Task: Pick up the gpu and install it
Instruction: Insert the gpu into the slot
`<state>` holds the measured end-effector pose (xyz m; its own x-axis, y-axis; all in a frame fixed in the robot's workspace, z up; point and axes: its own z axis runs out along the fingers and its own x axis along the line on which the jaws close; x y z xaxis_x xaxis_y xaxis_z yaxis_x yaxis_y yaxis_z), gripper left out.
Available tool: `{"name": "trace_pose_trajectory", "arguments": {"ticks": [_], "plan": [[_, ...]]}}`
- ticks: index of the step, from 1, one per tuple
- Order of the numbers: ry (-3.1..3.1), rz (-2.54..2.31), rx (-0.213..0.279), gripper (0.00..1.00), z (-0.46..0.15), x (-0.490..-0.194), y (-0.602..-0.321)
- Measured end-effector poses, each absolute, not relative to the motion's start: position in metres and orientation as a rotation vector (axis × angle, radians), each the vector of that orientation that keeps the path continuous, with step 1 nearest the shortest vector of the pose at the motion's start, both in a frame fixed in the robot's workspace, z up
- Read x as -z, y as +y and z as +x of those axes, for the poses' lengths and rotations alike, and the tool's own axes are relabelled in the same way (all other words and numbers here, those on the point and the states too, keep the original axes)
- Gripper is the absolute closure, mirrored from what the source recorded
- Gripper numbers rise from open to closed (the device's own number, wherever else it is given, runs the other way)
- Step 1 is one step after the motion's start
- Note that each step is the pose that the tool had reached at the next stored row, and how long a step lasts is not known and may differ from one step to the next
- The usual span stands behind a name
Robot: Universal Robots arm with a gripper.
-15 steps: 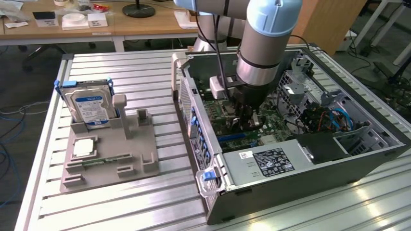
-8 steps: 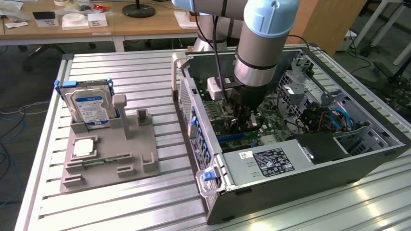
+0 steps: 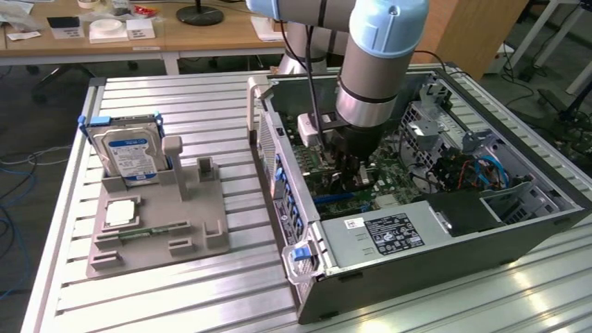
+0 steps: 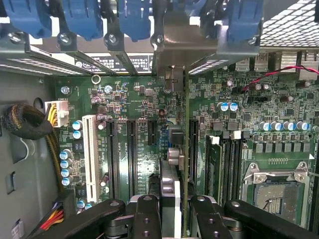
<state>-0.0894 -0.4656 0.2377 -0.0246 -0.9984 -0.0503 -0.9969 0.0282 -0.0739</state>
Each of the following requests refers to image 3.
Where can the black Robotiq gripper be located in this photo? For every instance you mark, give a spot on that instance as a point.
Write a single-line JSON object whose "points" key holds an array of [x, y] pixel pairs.
{"points": [[357, 142]]}

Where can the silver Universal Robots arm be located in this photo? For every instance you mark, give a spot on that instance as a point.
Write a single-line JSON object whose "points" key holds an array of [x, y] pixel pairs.
{"points": [[379, 69]]}

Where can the green motherboard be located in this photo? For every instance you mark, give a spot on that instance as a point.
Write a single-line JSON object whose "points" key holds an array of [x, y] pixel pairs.
{"points": [[394, 180]]}

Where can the perforated metal drive cage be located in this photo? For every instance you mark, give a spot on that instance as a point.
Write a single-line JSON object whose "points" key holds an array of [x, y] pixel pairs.
{"points": [[423, 145]]}

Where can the blue expansion slot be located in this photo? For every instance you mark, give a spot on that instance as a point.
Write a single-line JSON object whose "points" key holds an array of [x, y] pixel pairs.
{"points": [[334, 198]]}

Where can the grey power supply unit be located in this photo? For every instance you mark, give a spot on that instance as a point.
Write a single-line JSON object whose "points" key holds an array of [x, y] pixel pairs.
{"points": [[342, 243]]}

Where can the blue case latch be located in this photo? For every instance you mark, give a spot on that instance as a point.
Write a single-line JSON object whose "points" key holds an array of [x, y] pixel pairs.
{"points": [[301, 253]]}

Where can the open black PC case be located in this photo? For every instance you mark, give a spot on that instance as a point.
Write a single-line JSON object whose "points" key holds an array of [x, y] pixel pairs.
{"points": [[417, 263]]}

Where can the white flat box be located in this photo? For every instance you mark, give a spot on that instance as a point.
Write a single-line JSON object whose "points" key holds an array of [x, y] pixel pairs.
{"points": [[266, 31]]}

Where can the wooden cabinet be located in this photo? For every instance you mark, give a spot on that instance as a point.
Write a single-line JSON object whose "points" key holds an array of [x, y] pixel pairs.
{"points": [[463, 31]]}

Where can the metal disk bay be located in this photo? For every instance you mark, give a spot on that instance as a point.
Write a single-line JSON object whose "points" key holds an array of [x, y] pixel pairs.
{"points": [[533, 197]]}

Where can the hard disk with blue carrier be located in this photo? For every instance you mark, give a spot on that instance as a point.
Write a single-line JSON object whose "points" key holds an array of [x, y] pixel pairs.
{"points": [[127, 156]]}

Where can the black round lamp base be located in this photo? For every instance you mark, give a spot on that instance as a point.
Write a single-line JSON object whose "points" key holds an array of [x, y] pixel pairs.
{"points": [[201, 15]]}

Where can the grey plastic parts rack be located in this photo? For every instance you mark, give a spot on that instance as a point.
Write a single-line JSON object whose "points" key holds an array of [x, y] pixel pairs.
{"points": [[162, 249]]}

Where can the green RAM stick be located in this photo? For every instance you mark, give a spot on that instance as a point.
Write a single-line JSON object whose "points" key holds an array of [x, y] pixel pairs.
{"points": [[139, 231]]}

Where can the silver CPU chip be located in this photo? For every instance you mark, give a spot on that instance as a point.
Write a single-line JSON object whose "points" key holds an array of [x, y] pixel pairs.
{"points": [[121, 212]]}

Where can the small white box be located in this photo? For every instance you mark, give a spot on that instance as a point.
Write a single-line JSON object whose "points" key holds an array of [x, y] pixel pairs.
{"points": [[141, 29]]}

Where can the red package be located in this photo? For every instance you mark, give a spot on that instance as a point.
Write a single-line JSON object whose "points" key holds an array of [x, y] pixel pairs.
{"points": [[145, 10]]}

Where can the black office chair base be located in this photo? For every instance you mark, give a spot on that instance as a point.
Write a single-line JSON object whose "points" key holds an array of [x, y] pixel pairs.
{"points": [[55, 79]]}

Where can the wooden desk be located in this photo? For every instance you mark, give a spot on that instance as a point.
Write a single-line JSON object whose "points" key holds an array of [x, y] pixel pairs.
{"points": [[55, 48]]}

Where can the white tape roll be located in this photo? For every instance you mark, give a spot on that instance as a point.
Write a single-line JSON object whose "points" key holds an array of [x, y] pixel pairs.
{"points": [[86, 3]]}

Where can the black and white box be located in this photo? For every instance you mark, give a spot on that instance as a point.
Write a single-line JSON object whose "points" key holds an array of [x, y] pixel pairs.
{"points": [[66, 27]]}

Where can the white paper label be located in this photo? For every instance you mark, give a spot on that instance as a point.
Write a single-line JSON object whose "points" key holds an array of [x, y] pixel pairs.
{"points": [[23, 35]]}

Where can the clear plastic bag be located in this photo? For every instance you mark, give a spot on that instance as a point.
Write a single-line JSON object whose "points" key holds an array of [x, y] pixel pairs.
{"points": [[14, 15]]}

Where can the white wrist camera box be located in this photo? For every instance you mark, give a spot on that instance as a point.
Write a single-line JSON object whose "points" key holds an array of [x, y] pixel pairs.
{"points": [[307, 130]]}

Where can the white table frame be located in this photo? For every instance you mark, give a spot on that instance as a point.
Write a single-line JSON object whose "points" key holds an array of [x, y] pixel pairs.
{"points": [[546, 31]]}

